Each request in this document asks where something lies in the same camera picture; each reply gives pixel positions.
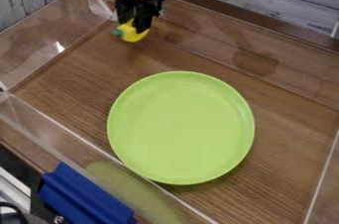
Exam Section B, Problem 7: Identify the yellow toy banana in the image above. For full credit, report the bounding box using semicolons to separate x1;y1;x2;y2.
112;20;149;43

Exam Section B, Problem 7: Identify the green round plate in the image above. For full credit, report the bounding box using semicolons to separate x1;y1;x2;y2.
106;71;254;185

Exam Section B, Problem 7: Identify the blue plastic block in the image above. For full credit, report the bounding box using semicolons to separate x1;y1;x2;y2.
37;163;137;224

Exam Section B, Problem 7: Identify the clear acrylic front wall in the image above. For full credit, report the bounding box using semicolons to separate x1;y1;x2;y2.
0;91;217;224

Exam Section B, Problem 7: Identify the black cable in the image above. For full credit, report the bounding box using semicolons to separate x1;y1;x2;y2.
0;201;32;224

